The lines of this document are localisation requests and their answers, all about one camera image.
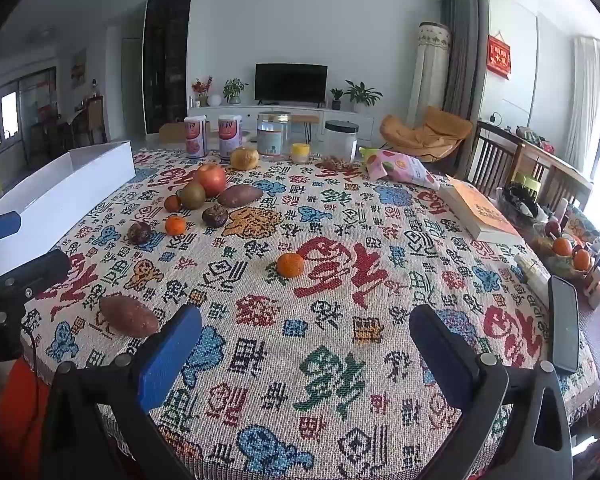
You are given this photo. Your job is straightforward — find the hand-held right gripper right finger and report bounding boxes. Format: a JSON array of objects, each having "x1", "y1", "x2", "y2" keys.
[{"x1": 409, "y1": 304, "x2": 573, "y2": 480}]

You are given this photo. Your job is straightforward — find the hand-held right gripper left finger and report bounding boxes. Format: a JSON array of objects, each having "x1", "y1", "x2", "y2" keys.
[{"x1": 40, "y1": 304, "x2": 203, "y2": 480}]

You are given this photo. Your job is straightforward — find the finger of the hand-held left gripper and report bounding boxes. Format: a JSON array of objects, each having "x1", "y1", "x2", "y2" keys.
[
  {"x1": 0, "y1": 211, "x2": 22, "y2": 247},
  {"x1": 0, "y1": 250, "x2": 71, "y2": 301}
]

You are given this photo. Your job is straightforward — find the purple sweet potato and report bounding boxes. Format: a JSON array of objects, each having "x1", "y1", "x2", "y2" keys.
[
  {"x1": 217, "y1": 184, "x2": 264, "y2": 208},
  {"x1": 99, "y1": 294, "x2": 160, "y2": 338}
]

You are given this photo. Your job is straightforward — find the white cardboard box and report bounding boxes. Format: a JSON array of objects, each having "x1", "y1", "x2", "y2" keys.
[{"x1": 0, "y1": 141, "x2": 136, "y2": 281}]

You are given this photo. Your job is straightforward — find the dark purple wrinkled fruit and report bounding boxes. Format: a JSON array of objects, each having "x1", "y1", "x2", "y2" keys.
[
  {"x1": 127, "y1": 221, "x2": 153, "y2": 246},
  {"x1": 202, "y1": 205, "x2": 229, "y2": 228}
]

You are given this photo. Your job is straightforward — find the person's orange clothing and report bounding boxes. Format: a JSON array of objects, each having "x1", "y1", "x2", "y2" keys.
[{"x1": 0, "y1": 360, "x2": 51, "y2": 480}]

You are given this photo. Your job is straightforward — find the printed woven tablecloth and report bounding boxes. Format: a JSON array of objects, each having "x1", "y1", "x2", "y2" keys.
[{"x1": 22, "y1": 147, "x2": 600, "y2": 480}]

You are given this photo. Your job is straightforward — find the white carton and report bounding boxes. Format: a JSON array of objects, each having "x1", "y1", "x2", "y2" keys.
[{"x1": 514, "y1": 252, "x2": 551, "y2": 306}]

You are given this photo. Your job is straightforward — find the black smartphone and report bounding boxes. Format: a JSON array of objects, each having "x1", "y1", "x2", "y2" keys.
[{"x1": 548, "y1": 275, "x2": 580, "y2": 374}]

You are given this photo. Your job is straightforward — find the orange cover book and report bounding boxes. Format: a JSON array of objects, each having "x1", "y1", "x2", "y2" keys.
[{"x1": 439, "y1": 176, "x2": 526, "y2": 245}]

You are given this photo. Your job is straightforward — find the green-brown kiwi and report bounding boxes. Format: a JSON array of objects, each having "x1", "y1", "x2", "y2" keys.
[{"x1": 180, "y1": 181, "x2": 207, "y2": 210}]

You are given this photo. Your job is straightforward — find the red apple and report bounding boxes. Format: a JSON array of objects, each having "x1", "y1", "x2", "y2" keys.
[{"x1": 195, "y1": 163, "x2": 228, "y2": 198}]

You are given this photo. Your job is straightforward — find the pink fruit-print snack bag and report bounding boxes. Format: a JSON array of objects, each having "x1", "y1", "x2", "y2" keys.
[{"x1": 359, "y1": 147, "x2": 441, "y2": 191}]

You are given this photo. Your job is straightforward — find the dark wooden chair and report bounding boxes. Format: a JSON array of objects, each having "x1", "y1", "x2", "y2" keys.
[
  {"x1": 464, "y1": 121, "x2": 526, "y2": 196},
  {"x1": 510, "y1": 140, "x2": 595, "y2": 211}
]

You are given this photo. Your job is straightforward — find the pink labelled can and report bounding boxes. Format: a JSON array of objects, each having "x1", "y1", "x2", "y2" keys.
[
  {"x1": 218, "y1": 114, "x2": 244, "y2": 159},
  {"x1": 184, "y1": 116, "x2": 210, "y2": 159}
]

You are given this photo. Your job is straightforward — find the yellow wrinkled pear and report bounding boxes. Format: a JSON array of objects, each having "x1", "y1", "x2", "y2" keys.
[{"x1": 230, "y1": 147, "x2": 260, "y2": 171}]

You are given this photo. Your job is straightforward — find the orange lounge chair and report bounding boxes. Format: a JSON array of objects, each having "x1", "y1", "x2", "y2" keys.
[{"x1": 379, "y1": 106, "x2": 473, "y2": 163}]

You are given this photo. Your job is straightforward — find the clear container black lid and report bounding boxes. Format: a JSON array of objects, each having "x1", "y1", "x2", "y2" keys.
[{"x1": 324, "y1": 120, "x2": 359, "y2": 162}]

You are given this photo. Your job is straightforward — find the black tall cabinet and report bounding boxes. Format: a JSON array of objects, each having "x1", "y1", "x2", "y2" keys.
[{"x1": 142, "y1": 0, "x2": 193, "y2": 135}]

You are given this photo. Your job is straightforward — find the clear labelled glass jar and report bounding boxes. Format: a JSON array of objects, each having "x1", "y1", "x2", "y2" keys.
[{"x1": 256, "y1": 111, "x2": 292, "y2": 157}]

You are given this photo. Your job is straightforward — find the red flower plant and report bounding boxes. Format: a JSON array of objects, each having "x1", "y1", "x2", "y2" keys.
[{"x1": 192, "y1": 76, "x2": 214, "y2": 107}]

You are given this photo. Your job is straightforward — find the white television cabinet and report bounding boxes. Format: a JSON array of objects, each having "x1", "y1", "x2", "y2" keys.
[{"x1": 188, "y1": 104, "x2": 377, "y2": 142}]

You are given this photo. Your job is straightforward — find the green potted plant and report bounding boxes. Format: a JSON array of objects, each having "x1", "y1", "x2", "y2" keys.
[{"x1": 223, "y1": 78, "x2": 249, "y2": 106}]

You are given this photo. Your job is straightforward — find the wooden stool metal legs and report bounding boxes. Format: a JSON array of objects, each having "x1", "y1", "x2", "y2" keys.
[{"x1": 291, "y1": 115, "x2": 321, "y2": 145}]

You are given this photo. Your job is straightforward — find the large leafy potted plant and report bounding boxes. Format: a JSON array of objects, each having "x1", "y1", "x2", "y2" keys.
[{"x1": 345, "y1": 80, "x2": 384, "y2": 113}]

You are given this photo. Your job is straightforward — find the cloth-covered standing air conditioner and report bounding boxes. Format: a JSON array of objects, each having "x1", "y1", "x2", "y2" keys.
[{"x1": 407, "y1": 22, "x2": 452, "y2": 126}]

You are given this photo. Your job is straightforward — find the white curtain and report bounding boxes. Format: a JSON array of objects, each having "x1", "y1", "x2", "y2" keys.
[{"x1": 565, "y1": 36, "x2": 600, "y2": 173}]

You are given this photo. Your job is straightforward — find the black television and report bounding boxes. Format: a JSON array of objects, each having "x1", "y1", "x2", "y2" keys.
[{"x1": 255, "y1": 63, "x2": 329, "y2": 103}]

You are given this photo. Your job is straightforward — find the grey curtain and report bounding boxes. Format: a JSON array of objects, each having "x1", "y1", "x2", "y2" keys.
[{"x1": 440, "y1": 0, "x2": 490, "y2": 121}]

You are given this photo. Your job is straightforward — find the wall picture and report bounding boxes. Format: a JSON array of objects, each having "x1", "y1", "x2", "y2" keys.
[{"x1": 71, "y1": 49, "x2": 87, "y2": 88}]

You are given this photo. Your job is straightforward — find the red wall hanging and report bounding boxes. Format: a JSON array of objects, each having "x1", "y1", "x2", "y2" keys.
[{"x1": 486, "y1": 35, "x2": 512, "y2": 80}]

